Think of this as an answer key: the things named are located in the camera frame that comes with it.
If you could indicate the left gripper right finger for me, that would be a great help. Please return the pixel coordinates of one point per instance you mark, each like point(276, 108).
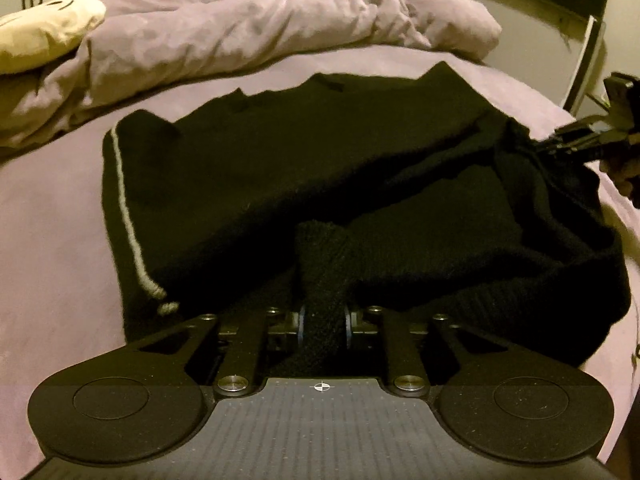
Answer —
point(495, 398)

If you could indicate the purple rumpled duvet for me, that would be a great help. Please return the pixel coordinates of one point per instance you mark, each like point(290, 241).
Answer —
point(146, 44)

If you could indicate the cream face plush cushion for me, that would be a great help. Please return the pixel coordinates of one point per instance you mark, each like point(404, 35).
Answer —
point(36, 36)

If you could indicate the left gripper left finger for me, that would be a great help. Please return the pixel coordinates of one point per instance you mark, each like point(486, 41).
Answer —
point(144, 399)

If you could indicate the black knit sweater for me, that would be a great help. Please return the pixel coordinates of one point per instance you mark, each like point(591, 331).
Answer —
point(348, 192)

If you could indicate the wooden bedside shelf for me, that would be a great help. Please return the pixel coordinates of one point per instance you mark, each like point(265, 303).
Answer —
point(587, 58)

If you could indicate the person's right hand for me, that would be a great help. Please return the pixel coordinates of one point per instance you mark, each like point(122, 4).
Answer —
point(623, 171)

